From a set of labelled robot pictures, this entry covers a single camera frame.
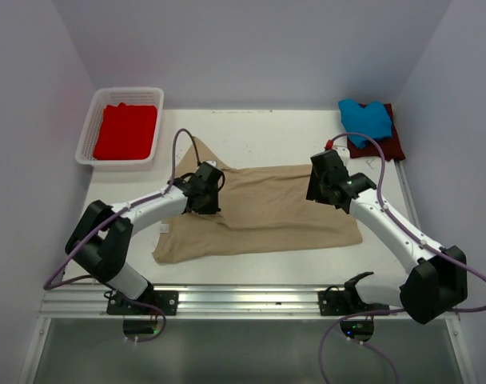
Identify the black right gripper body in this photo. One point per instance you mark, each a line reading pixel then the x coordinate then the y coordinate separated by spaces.
pixel 316 189

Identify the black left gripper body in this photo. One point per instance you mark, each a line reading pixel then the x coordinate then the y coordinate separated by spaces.
pixel 210 205

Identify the beige t shirt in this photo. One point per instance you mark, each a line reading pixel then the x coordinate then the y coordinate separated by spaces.
pixel 263 210

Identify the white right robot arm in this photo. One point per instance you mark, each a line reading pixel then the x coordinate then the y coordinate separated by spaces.
pixel 434 279

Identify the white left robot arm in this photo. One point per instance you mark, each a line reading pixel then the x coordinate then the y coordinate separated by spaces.
pixel 100 241

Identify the dark red folded t shirt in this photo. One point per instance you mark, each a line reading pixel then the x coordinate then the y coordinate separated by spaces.
pixel 391 147

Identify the blue folded t shirt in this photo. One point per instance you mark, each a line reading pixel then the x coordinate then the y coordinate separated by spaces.
pixel 363 122

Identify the white plastic basket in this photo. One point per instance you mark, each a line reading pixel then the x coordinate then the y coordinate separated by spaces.
pixel 148 96

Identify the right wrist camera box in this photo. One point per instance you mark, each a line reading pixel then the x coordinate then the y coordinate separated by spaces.
pixel 342 151

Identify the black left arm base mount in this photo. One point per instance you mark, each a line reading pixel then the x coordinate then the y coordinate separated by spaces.
pixel 165 300

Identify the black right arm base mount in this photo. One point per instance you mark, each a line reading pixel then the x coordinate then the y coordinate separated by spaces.
pixel 344 300

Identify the aluminium table edge rail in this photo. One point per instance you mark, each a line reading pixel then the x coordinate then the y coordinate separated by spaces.
pixel 193 302

